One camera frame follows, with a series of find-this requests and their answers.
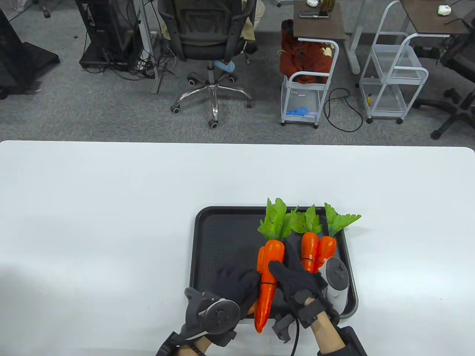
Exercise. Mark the aluminium frame post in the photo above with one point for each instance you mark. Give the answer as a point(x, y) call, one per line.
point(148, 37)

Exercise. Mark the black mesh office chair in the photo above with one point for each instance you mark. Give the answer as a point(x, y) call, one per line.
point(207, 33)

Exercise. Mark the brown side table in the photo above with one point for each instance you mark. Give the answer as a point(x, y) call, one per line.
point(319, 27)

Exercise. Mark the blue gloves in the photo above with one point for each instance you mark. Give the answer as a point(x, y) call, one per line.
point(297, 111)

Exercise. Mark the grey left hand controller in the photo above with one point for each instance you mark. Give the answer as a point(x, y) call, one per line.
point(220, 317)

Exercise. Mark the black plastic tray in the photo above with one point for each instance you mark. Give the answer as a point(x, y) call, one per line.
point(222, 244)

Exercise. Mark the person's left hand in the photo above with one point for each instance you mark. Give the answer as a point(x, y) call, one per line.
point(237, 283)

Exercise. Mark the orange plastic bowl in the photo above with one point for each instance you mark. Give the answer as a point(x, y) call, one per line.
point(252, 309)

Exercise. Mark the brown desk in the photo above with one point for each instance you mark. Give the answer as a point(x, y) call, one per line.
point(426, 22)

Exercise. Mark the black floor stand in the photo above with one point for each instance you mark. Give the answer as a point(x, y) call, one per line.
point(15, 55)

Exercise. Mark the black monitor stand cart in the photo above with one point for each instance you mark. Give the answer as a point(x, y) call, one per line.
point(107, 33)

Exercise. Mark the person's right hand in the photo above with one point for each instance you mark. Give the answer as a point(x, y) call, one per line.
point(300, 285)

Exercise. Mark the white table leg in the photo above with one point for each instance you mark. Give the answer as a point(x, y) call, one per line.
point(354, 55)

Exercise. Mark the red-brown bag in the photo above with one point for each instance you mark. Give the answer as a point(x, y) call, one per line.
point(304, 59)

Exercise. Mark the dark bottle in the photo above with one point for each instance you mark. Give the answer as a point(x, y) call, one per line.
point(328, 4)

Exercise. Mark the black rubber band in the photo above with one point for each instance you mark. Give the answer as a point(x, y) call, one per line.
point(311, 260)

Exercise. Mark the black left wrist box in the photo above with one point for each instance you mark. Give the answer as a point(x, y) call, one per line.
point(167, 345)

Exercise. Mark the person's left forearm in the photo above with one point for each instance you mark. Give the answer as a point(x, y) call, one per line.
point(198, 348)

